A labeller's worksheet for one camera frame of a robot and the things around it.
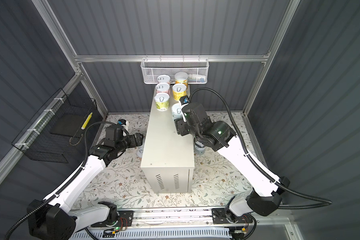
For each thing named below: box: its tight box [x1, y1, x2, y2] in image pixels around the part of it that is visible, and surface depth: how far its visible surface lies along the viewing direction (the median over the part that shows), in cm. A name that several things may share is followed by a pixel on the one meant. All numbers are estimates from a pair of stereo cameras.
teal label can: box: [171, 102, 183, 120], surface depth 67 cm
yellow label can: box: [154, 92, 170, 112], surface depth 74 cm
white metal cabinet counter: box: [140, 85, 195, 194], surface depth 65 cm
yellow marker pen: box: [81, 112, 93, 130], surface depth 79 cm
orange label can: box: [174, 71, 189, 90], surface depth 81 cm
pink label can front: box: [157, 74, 171, 85], surface depth 84 cm
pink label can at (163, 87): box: [156, 82, 170, 95], surface depth 79 cm
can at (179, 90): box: [172, 83, 187, 101], surface depth 78 cm
